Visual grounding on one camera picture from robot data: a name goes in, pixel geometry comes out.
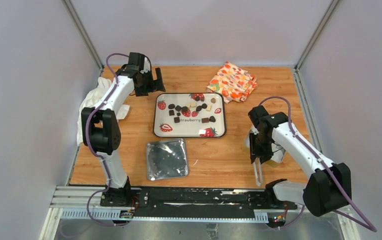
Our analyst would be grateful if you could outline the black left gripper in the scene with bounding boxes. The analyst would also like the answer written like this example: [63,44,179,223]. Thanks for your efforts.
[135,68,165,98]

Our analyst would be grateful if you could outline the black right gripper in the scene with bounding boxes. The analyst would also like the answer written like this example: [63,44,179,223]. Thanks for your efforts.
[249,132,274,165]

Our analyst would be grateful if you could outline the metal tongs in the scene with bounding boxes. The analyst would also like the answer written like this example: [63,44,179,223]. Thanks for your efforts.
[252,158,263,187]

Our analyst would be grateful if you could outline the strawberry print tray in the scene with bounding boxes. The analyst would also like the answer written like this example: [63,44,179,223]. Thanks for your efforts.
[153,92,227,138]

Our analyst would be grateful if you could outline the brown rectangular chocolate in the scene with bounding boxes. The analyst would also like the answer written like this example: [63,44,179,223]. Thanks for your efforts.
[201,117,210,123]

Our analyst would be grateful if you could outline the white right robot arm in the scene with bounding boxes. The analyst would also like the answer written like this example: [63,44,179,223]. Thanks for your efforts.
[247,105,352,217]

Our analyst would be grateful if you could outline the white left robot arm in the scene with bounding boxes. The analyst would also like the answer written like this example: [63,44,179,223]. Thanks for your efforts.
[80,52,166,207]

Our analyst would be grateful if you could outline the dark cube chocolate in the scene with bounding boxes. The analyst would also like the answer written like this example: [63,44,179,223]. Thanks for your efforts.
[175,105,182,112]

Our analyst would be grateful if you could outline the white chocolate on strawberry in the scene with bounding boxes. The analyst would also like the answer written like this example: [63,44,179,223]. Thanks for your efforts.
[198,129,206,135]

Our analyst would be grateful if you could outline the yellow tin box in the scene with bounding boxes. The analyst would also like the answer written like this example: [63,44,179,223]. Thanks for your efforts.
[241,126,286,168]

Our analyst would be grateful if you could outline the orange floral cloth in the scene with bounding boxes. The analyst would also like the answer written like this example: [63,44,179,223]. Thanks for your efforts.
[206,61,258,103]

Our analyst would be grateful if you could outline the white cloth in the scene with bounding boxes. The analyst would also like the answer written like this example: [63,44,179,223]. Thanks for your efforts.
[76,77,112,146]

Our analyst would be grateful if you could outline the silver tin lid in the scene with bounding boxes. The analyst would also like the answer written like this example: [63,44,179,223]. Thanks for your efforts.
[146,138,190,181]

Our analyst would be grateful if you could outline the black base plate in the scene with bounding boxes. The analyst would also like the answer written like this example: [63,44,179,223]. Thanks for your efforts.
[100,186,298,220]

